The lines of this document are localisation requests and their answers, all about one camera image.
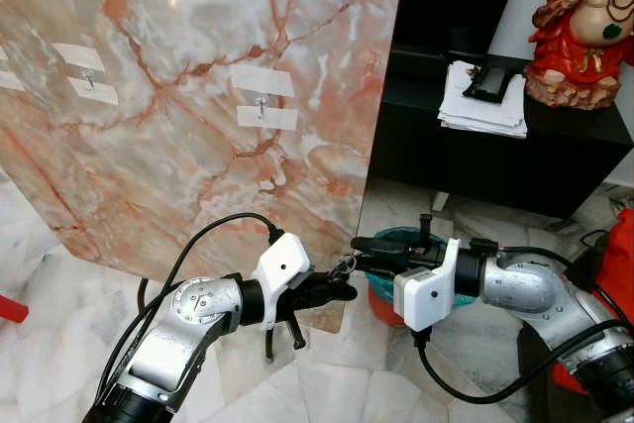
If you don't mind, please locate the small black cabinet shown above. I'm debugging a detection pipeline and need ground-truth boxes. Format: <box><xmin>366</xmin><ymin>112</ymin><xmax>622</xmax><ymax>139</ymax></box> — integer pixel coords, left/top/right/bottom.
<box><xmin>368</xmin><ymin>41</ymin><xmax>634</xmax><ymax>222</ymax></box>

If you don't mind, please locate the white paper stack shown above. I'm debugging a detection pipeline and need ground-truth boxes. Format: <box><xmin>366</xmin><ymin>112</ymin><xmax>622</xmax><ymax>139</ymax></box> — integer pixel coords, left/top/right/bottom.
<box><xmin>437</xmin><ymin>58</ymin><xmax>530</xmax><ymax>140</ymax></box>

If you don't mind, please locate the dark brown sofa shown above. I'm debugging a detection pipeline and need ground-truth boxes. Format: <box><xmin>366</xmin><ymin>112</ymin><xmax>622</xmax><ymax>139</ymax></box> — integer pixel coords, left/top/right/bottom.
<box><xmin>514</xmin><ymin>233</ymin><xmax>634</xmax><ymax>423</ymax></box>

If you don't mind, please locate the black device on papers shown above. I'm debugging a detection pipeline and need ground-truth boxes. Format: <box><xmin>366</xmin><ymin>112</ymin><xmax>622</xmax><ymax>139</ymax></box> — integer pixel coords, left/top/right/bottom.
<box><xmin>462</xmin><ymin>63</ymin><xmax>519</xmax><ymax>105</ymax></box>

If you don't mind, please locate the marble pattern table top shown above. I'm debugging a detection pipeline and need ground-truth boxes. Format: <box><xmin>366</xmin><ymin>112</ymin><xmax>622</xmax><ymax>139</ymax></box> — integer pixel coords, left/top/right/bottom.
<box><xmin>0</xmin><ymin>0</ymin><xmax>406</xmax><ymax>336</ymax></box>

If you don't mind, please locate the red cushion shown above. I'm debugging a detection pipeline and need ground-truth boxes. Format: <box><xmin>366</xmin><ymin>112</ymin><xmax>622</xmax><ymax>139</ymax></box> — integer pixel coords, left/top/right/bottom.
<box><xmin>549</xmin><ymin>206</ymin><xmax>634</xmax><ymax>396</ymax></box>

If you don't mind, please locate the red laughing buddha statue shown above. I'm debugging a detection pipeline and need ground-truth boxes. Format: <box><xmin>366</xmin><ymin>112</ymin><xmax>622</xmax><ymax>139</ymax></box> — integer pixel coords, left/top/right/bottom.
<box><xmin>522</xmin><ymin>0</ymin><xmax>634</xmax><ymax>113</ymax></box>

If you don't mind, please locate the red plastic stool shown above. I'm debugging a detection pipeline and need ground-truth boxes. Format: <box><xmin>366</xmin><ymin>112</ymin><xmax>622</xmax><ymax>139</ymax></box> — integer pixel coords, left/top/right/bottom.
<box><xmin>0</xmin><ymin>293</ymin><xmax>30</xmax><ymax>326</ymax></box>

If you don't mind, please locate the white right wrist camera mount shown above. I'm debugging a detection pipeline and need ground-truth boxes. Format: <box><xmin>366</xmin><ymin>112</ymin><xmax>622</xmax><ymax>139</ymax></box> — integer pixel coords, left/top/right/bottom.
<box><xmin>393</xmin><ymin>237</ymin><xmax>463</xmax><ymax>334</ymax></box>

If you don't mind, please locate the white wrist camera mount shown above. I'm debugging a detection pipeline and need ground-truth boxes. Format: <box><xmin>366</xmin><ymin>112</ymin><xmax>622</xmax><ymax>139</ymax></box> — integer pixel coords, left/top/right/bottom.
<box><xmin>252</xmin><ymin>231</ymin><xmax>314</xmax><ymax>304</ymax></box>
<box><xmin>393</xmin><ymin>237</ymin><xmax>463</xmax><ymax>334</ymax></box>

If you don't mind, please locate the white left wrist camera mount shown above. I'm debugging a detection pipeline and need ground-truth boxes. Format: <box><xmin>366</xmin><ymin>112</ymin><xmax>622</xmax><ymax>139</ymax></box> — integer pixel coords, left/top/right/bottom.
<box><xmin>252</xmin><ymin>231</ymin><xmax>314</xmax><ymax>304</ymax></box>

